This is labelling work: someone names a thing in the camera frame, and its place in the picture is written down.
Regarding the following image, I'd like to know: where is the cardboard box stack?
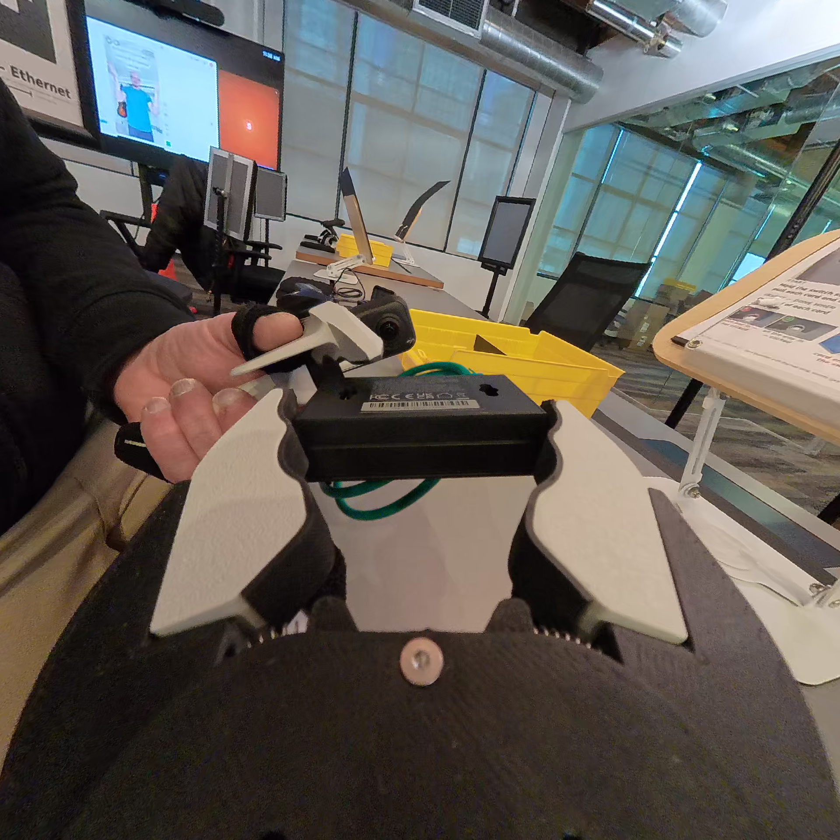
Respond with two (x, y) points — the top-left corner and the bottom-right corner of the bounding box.
(607, 279), (698, 352)

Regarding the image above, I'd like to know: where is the black network switch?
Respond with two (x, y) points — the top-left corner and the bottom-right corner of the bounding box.
(292, 374), (552, 483)

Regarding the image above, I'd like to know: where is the black jacket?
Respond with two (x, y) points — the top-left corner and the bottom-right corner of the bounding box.
(141, 156), (217, 293)

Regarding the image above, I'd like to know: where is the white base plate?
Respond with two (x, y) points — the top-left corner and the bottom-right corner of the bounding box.
(646, 479), (840, 686)

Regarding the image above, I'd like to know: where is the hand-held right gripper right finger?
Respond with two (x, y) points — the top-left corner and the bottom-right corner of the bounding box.
(511, 400), (690, 644)

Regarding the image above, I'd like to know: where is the small black stand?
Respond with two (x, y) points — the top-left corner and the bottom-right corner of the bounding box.
(302, 218), (347, 252)

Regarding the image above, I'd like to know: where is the large grey display panel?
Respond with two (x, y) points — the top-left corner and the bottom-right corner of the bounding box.
(203, 146), (258, 242)

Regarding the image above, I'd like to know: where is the wooden tilted board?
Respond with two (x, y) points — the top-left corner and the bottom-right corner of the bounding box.
(653, 228), (840, 447)

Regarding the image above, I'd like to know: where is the framed black white poster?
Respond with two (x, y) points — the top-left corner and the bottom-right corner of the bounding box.
(0, 0), (99, 142)

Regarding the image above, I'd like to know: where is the black mesh office chair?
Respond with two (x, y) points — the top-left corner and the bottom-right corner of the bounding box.
(525, 251), (654, 355)

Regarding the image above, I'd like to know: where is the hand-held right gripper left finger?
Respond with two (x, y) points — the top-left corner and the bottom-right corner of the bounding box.
(150, 388), (342, 637)

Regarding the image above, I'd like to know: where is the white instruction sheet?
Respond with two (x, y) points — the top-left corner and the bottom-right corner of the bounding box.
(672, 239), (840, 411)

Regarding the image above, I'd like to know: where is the person's left hand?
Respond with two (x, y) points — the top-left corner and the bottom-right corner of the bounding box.
(113, 311), (309, 483)

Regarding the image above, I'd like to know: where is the yellow plastic bin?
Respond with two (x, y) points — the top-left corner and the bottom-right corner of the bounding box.
(400, 308), (626, 421)
(335, 231), (395, 268)

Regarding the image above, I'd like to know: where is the person's torso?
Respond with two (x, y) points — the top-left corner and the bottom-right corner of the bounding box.
(0, 367), (122, 536)

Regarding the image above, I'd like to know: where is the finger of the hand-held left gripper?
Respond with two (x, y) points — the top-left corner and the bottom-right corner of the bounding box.
(323, 303), (386, 363)

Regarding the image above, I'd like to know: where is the dark blue device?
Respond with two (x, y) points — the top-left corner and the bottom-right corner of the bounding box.
(276, 276), (332, 309)

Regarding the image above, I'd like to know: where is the silver rectangular duct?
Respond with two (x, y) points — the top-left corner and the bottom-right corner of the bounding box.
(584, 0), (729, 60)

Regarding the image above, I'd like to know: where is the round silver duct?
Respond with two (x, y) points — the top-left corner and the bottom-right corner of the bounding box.
(341, 0), (605, 102)

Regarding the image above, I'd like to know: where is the person's left forearm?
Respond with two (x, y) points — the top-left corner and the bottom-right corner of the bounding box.
(0, 79), (198, 427)

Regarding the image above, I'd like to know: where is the small grey display panel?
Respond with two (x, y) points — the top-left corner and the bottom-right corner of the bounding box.
(252, 165), (288, 223)

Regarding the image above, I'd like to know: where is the black video bar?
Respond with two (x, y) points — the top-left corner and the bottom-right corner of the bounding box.
(141, 0), (227, 27)

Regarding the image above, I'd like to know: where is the green ethernet cable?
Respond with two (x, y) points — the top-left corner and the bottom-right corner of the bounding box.
(320, 361), (475, 522)

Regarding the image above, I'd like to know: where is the white stand bracket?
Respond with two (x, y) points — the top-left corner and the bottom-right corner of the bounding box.
(679, 387), (727, 501)

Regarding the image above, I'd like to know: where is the black display on stand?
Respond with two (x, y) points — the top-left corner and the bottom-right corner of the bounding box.
(478, 196), (538, 317)

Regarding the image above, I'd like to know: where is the white vent grille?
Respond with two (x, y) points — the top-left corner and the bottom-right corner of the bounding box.
(412, 0), (490, 34)

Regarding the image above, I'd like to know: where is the large wall screen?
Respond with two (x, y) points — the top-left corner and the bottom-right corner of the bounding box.
(66, 0), (286, 173)

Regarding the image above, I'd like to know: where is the black curved stand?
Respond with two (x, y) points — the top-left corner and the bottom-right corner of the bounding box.
(394, 180), (452, 242)

